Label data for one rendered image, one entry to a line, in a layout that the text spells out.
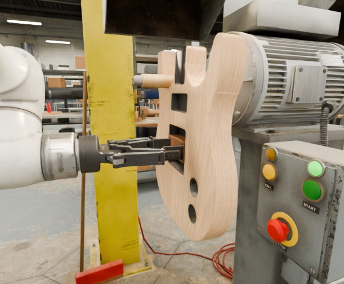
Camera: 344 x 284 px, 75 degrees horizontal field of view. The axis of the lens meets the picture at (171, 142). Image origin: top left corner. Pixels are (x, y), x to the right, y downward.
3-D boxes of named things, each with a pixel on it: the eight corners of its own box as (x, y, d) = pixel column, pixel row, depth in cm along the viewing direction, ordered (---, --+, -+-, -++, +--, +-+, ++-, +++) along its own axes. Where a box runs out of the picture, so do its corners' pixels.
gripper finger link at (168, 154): (155, 151, 45) (159, 155, 43) (178, 149, 47) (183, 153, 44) (155, 158, 46) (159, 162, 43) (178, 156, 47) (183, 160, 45)
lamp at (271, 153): (266, 159, 44) (267, 145, 44) (277, 164, 42) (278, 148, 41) (263, 160, 44) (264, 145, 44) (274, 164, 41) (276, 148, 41)
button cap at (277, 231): (278, 231, 44) (281, 212, 43) (296, 243, 40) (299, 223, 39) (263, 235, 42) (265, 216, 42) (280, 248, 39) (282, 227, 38)
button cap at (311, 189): (307, 194, 37) (309, 176, 36) (325, 202, 34) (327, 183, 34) (301, 195, 37) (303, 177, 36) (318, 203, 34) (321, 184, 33)
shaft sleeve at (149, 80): (208, 91, 60) (203, 83, 62) (211, 80, 58) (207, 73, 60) (142, 90, 54) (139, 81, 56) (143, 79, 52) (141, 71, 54)
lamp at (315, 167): (306, 174, 36) (308, 156, 35) (324, 181, 33) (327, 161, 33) (303, 174, 36) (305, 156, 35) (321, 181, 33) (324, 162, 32)
